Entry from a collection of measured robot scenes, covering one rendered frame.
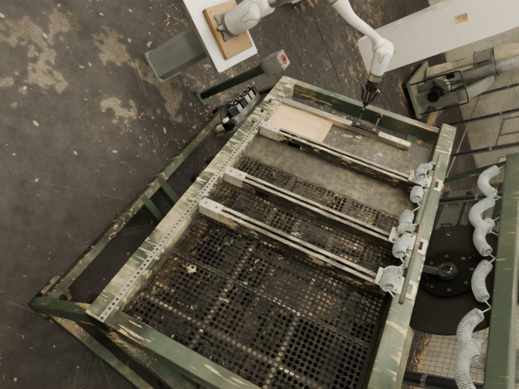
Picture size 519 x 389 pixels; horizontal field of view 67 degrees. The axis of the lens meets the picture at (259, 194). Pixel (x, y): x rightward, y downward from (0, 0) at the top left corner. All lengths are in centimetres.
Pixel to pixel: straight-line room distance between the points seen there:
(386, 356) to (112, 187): 207
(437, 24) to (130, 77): 432
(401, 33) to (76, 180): 492
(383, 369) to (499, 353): 57
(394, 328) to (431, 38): 492
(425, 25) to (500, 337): 479
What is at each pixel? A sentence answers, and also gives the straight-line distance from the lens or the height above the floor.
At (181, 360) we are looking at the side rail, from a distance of 182.
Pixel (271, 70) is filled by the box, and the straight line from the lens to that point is 311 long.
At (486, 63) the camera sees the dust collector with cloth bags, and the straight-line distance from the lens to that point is 833.
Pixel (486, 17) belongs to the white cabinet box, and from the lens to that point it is 617.
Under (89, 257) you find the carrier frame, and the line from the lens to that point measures 268.
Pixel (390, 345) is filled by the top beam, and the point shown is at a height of 183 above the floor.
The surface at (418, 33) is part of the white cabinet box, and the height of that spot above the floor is 87.
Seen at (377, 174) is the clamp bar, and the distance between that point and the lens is 258.
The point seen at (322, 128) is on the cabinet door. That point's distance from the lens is 282.
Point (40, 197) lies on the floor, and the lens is 279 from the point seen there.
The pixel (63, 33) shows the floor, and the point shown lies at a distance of 317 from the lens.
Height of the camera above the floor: 262
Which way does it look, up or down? 42 degrees down
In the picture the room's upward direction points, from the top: 81 degrees clockwise
